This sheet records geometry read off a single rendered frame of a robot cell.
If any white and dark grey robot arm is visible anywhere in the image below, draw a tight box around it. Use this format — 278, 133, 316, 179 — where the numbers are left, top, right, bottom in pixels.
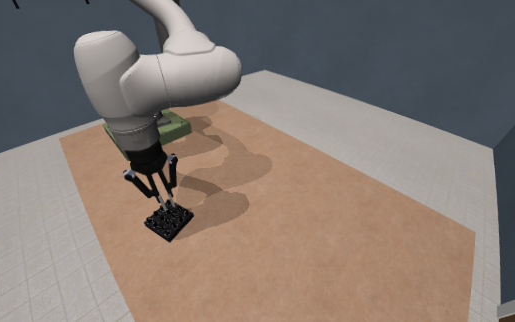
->
74, 0, 242, 151

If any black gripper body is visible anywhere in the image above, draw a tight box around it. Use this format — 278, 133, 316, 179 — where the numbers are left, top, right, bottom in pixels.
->
125, 140, 167, 175

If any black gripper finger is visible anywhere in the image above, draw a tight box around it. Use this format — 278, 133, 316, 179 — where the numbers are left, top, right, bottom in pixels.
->
123, 166, 167, 211
154, 153, 178, 208

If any black knob box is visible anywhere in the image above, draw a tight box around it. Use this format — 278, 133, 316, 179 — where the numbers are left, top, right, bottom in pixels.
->
144, 199, 194, 242

